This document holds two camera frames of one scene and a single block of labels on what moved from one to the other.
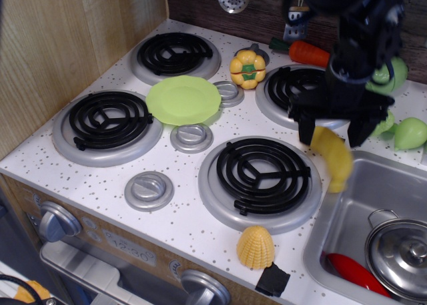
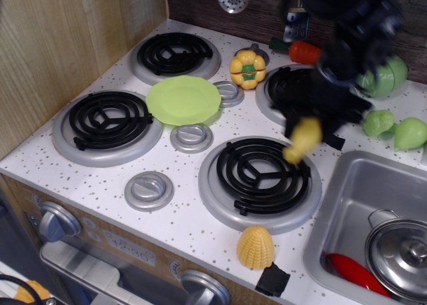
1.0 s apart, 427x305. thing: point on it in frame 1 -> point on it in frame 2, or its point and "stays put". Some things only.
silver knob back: (255, 48) stays put
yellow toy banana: (337, 155) -> (306, 132)
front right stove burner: (258, 181) stays put
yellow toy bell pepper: (247, 69) stays put
